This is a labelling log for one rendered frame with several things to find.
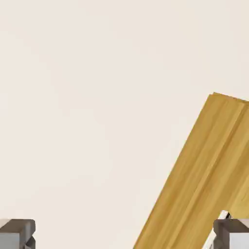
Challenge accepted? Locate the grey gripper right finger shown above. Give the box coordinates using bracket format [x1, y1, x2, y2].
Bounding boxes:
[213, 218, 249, 249]

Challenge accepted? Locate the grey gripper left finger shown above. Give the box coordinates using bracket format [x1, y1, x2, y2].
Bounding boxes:
[0, 218, 36, 249]

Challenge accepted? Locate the light wood cabinet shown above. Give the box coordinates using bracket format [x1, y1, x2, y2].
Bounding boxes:
[133, 91, 249, 249]

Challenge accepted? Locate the light wood drawer front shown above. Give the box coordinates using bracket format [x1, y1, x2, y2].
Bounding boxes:
[194, 105, 249, 249]

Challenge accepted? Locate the silver curved drawer handle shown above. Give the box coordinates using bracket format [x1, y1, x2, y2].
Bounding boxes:
[203, 210, 232, 249]

